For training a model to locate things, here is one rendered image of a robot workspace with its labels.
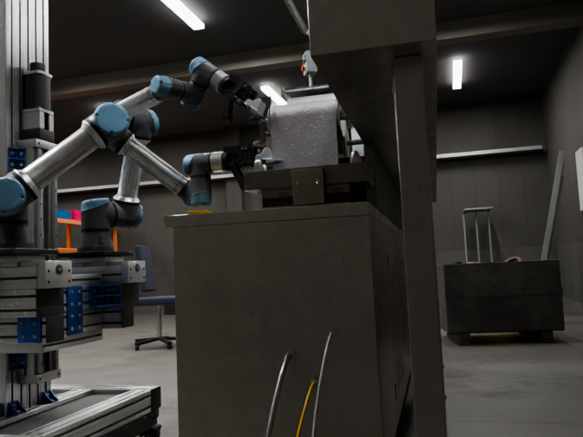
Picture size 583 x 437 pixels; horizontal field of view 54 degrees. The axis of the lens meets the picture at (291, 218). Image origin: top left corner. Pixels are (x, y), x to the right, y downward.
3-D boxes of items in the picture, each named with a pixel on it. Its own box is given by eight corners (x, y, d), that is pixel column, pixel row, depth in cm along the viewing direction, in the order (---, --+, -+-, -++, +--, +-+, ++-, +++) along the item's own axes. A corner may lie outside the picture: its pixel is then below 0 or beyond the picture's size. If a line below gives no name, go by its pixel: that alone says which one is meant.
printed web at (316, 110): (299, 222, 241) (294, 103, 245) (356, 218, 235) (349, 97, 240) (274, 214, 203) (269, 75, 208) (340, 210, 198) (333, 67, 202)
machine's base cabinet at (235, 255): (327, 364, 421) (321, 247, 429) (417, 364, 406) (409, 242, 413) (178, 505, 177) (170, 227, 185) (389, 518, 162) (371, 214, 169)
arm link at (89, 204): (75, 230, 246) (75, 198, 247) (104, 231, 256) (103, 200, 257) (88, 227, 238) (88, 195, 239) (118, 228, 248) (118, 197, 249)
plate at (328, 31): (397, 205, 417) (396, 163, 420) (437, 201, 411) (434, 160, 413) (300, 57, 117) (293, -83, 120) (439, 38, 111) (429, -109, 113)
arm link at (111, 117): (5, 225, 193) (133, 131, 211) (1, 222, 179) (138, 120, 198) (-20, 198, 191) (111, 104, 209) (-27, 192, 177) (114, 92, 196)
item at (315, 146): (273, 182, 205) (271, 131, 206) (339, 177, 199) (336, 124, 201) (273, 182, 204) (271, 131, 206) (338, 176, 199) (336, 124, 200)
